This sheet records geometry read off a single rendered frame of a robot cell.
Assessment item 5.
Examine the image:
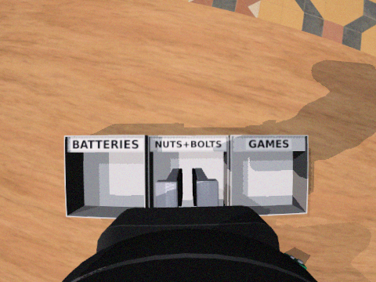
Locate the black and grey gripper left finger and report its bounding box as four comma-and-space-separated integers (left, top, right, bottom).
155, 168, 183, 208

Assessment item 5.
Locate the grey three-compartment sorting tray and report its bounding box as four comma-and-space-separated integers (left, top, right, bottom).
64, 135, 309, 219

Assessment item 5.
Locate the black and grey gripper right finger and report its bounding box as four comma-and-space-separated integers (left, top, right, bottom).
192, 168, 219, 207

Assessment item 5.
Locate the green nine-volt battery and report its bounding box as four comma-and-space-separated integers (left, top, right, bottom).
284, 253, 307, 269

